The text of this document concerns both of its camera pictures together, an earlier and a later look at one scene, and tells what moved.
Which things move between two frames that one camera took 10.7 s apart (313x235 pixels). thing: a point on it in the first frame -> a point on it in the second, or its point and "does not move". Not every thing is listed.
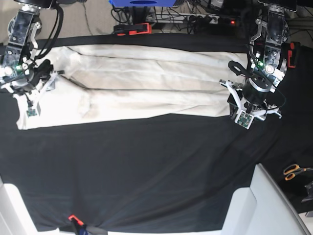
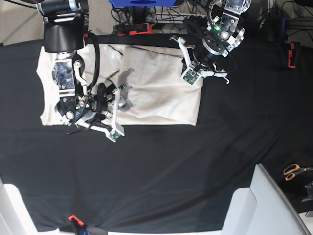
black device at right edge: [309, 196] does not move
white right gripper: [244, 117] -> [190, 74]
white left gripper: [32, 98] -> [114, 131]
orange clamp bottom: [73, 216] does not move
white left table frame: [14, 218] does not move
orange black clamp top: [132, 29] does not move
